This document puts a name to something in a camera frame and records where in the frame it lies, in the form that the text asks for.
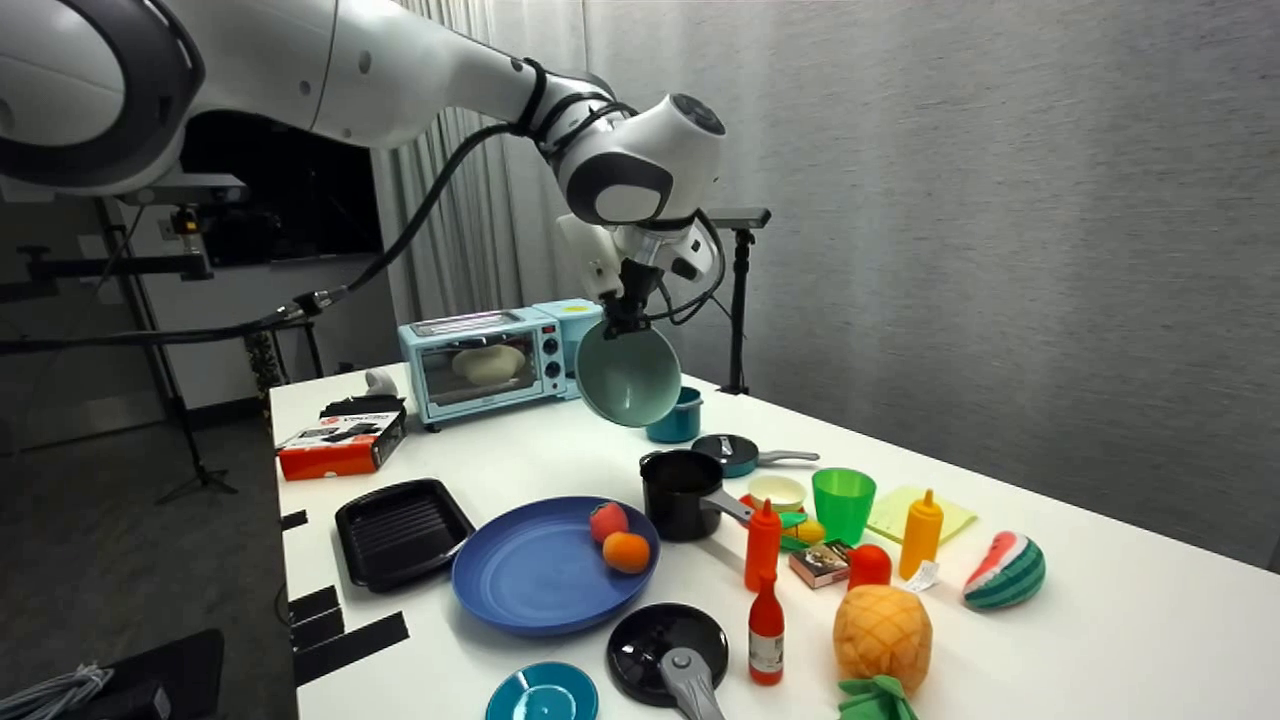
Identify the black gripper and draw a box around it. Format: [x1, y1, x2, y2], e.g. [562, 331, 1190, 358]
[599, 257, 668, 341]

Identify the mint green bowl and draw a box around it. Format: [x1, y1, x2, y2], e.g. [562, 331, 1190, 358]
[577, 323, 683, 432]

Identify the small black pot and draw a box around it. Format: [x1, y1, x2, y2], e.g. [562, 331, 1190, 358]
[636, 447, 757, 544]

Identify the teal small bowl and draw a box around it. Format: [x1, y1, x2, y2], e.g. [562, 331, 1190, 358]
[479, 660, 605, 720]

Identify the light blue toy oven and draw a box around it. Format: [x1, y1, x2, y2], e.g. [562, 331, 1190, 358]
[397, 297, 599, 432]

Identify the small teal frying pan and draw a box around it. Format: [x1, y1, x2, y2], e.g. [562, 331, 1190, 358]
[686, 432, 824, 485]

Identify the red green toy fruit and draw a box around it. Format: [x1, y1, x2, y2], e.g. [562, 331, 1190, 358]
[586, 500, 633, 548]

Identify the small pale round dish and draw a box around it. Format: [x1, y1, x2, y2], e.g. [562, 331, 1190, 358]
[739, 471, 813, 512]

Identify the orange toy fruit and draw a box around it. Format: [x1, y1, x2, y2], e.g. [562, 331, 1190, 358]
[599, 528, 656, 580]

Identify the tall red ketchup bottle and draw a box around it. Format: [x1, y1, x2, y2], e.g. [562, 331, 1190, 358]
[739, 495, 785, 594]

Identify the blue plate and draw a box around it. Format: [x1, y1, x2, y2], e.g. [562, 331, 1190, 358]
[446, 495, 665, 638]

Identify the black item on box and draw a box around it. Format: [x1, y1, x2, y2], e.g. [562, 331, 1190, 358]
[316, 389, 406, 418]

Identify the green plastic cup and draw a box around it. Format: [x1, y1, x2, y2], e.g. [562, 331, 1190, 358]
[807, 465, 880, 550]

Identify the black baking tray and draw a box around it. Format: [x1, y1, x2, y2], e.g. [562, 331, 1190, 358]
[330, 474, 479, 594]

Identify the small toy food box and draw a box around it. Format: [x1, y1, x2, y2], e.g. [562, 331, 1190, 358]
[785, 539, 851, 592]

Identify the red box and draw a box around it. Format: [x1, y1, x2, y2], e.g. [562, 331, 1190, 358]
[274, 409, 406, 485]

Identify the red toy tomato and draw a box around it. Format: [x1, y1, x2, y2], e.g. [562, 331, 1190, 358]
[843, 539, 894, 592]

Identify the small red sauce bottle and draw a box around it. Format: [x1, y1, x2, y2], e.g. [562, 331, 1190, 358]
[744, 580, 786, 692]

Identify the black monitor screen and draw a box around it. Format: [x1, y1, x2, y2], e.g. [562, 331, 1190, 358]
[176, 111, 392, 272]

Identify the yellow mustard bottle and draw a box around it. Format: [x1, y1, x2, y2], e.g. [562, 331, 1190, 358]
[894, 486, 948, 585]

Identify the yellow-green mat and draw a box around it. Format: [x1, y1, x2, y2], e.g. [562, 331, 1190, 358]
[863, 481, 981, 550]

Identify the toy pineapple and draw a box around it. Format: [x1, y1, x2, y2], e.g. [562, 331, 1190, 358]
[830, 580, 936, 694]

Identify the toy watermelon slice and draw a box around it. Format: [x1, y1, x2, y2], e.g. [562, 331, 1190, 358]
[958, 528, 1047, 617]

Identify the black tripod stand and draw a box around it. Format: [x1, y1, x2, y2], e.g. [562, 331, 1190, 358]
[92, 194, 240, 507]

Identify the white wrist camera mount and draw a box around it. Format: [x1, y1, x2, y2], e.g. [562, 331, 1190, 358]
[551, 212, 625, 302]

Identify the black camera tripod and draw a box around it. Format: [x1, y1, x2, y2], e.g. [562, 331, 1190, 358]
[719, 222, 757, 399]

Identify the teal pot with handles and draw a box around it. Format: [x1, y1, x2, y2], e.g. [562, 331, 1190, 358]
[645, 384, 706, 447]

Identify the black bar camera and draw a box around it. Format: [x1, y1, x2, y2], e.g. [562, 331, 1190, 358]
[702, 198, 774, 233]

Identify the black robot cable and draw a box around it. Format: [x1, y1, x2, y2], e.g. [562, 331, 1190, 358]
[285, 55, 551, 323]

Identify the black pan grey handle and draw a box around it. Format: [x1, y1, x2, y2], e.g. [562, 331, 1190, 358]
[605, 599, 733, 720]

